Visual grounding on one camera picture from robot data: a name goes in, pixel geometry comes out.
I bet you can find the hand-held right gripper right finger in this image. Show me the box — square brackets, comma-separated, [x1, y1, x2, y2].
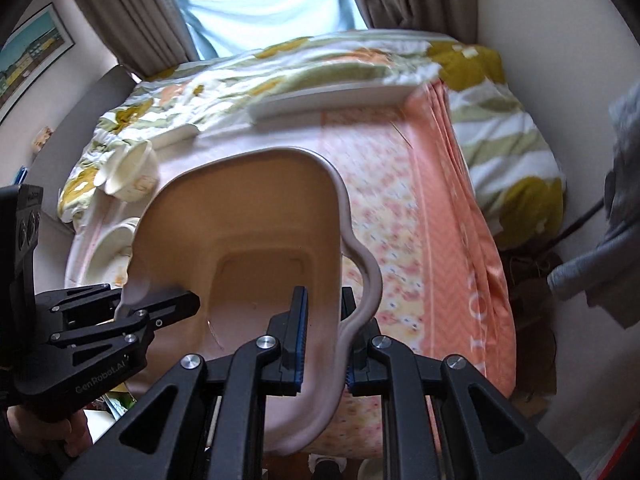
[340, 287, 572, 480]

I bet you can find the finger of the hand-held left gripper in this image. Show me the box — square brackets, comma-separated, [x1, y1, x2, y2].
[51, 283, 124, 312]
[116, 289, 202, 332]

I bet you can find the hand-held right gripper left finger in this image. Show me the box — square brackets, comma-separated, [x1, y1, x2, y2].
[60, 286, 309, 480]

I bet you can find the square pink bowl with handles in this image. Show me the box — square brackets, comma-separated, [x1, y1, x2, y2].
[114, 146, 384, 457]

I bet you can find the person's left hand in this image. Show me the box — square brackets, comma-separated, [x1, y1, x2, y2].
[7, 405, 94, 461]

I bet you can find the duck print plate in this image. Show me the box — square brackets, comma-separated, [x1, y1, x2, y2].
[89, 217, 144, 292]

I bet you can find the white cup left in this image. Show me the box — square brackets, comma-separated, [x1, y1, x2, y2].
[97, 138, 160, 204]

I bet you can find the orange floral cloth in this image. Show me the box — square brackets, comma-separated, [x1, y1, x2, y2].
[312, 81, 517, 462]

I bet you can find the short white rectangular tray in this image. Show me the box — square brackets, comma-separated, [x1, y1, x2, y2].
[149, 122, 199, 149]

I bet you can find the grey headboard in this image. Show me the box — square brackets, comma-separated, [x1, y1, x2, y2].
[25, 64, 142, 233]

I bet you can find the long white rectangular tray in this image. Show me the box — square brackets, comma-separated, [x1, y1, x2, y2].
[248, 82, 424, 124]

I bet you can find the framed picture of houses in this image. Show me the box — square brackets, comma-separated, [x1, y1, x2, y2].
[0, 2, 76, 124]

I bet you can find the floral blanket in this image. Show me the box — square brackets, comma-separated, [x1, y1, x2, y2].
[57, 30, 567, 252]

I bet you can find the grey hanging garment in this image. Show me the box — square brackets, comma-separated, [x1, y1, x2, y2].
[547, 85, 640, 332]

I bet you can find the light blue cloth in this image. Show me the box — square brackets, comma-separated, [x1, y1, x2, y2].
[175, 0, 369, 62]

